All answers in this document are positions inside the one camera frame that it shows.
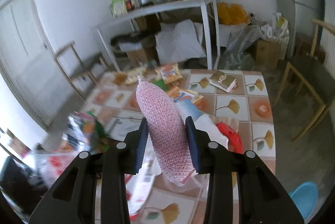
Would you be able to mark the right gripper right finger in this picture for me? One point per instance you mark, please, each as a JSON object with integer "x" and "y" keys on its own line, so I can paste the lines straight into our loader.
{"x": 261, "y": 197}

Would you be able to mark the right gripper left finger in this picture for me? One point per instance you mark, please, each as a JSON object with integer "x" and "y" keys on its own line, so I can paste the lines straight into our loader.
{"x": 71, "y": 199}

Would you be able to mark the large colourful snack bag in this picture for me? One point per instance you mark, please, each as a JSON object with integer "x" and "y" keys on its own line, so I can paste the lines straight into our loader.
{"x": 84, "y": 133}

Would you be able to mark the pink bubble wrap roll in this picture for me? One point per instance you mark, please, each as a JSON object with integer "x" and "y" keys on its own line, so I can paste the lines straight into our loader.
{"x": 167, "y": 132}

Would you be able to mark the red plastic wrapper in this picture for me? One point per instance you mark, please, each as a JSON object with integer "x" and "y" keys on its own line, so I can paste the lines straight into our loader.
{"x": 234, "y": 140}

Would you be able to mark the pink white plastic bag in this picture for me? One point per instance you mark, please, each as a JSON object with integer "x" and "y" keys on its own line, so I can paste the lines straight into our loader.
{"x": 51, "y": 164}

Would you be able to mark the blue plastic waste basket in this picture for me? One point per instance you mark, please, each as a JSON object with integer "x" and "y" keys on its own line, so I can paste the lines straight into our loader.
{"x": 305, "y": 198}

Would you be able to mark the patterned tablecloth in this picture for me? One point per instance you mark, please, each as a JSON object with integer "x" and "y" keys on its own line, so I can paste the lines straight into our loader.
{"x": 246, "y": 110}

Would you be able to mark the orange biscuit packet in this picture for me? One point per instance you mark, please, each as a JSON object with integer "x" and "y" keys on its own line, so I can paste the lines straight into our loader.
{"x": 178, "y": 94}

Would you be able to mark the gold book box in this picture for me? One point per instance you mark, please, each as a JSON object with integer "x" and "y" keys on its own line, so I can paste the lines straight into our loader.
{"x": 222, "y": 81}

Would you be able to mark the wooden chair dark seat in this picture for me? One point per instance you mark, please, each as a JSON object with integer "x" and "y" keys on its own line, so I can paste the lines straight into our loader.
{"x": 84, "y": 68}

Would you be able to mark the grey plastic bag on floor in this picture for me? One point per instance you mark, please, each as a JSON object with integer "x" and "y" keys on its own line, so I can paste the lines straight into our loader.
{"x": 234, "y": 57}

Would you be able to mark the orange snack packet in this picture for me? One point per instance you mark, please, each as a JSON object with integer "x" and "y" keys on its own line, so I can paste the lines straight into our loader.
{"x": 169, "y": 73}

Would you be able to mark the wooden armchair dark seat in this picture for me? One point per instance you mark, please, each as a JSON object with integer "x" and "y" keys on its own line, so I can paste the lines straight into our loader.
{"x": 314, "y": 76}

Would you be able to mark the cardboard box on floor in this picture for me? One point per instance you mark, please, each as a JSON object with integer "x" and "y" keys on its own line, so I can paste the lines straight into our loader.
{"x": 267, "y": 54}

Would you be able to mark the white plastic bag under table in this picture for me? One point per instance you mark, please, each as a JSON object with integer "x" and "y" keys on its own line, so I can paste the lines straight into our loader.
{"x": 180, "y": 42}

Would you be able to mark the yellow orange bag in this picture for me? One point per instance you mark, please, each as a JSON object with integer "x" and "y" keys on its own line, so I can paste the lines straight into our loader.
{"x": 231, "y": 14}

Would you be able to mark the white metal side table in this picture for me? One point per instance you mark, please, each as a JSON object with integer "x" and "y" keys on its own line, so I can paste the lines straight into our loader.
{"x": 208, "y": 9}

